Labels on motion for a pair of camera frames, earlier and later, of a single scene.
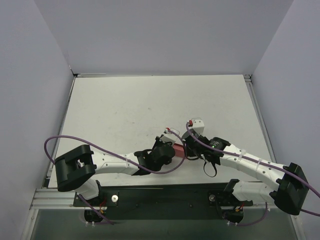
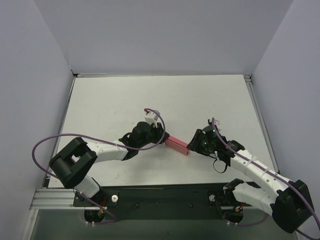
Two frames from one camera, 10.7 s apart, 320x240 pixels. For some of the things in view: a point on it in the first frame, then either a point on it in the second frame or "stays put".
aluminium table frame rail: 248,80 stays put
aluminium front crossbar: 54,199 stays put
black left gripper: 169,149 → 160,133
